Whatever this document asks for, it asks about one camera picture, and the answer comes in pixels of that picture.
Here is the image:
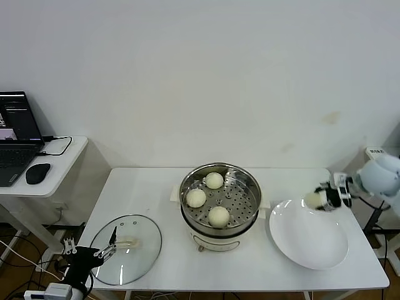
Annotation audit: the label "white floor cable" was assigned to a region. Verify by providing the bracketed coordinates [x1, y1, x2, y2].
[0, 239, 65, 282]

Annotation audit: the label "white cables under table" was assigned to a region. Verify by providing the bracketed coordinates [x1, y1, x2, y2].
[134, 292, 176, 300]

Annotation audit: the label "white round plate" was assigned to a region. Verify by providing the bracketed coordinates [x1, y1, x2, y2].
[269, 199, 349, 271]

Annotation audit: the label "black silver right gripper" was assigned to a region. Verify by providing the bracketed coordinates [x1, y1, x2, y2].
[314, 173, 354, 213]

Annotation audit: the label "perforated steel steamer basket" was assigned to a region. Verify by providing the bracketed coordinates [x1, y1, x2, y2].
[170, 162, 271, 231]

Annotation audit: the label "white side desk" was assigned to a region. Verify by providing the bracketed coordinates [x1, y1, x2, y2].
[0, 136, 89, 269]

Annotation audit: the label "white labelled box appliance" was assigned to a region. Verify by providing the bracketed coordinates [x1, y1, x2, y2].
[365, 146, 390, 165]

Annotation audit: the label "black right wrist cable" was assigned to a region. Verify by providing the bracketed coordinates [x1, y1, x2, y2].
[359, 196, 391, 211]

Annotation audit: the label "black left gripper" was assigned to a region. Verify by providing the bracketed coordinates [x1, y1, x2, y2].
[62, 226, 118, 287]

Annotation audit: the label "glass lid with cream handle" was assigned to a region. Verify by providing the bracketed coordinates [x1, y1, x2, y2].
[87, 214, 163, 286]

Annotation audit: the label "white steamed baozi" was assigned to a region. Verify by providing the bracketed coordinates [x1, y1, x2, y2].
[304, 192, 323, 209]
[205, 172, 225, 190]
[207, 206, 231, 228]
[186, 188, 208, 209]

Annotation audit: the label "black computer mouse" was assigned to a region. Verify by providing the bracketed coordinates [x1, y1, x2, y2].
[25, 162, 51, 185]

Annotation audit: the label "dark open laptop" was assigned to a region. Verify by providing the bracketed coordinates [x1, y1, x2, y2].
[0, 91, 46, 188]

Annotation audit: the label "black inline adapter cable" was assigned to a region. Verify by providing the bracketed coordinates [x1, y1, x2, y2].
[363, 199, 391, 234]

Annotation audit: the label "white floor stand foot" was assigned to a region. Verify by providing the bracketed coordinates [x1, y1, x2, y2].
[374, 232, 400, 260]

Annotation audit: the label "cream electric cooker base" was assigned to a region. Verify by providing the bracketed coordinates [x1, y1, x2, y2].
[180, 207, 266, 253]

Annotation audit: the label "black laptop cable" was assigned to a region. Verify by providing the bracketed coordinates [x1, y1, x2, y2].
[36, 135, 73, 156]

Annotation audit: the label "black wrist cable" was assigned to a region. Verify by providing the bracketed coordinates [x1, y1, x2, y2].
[359, 196, 391, 211]
[83, 270, 95, 297]

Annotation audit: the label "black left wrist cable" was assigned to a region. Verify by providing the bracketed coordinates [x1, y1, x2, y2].
[83, 270, 95, 297]

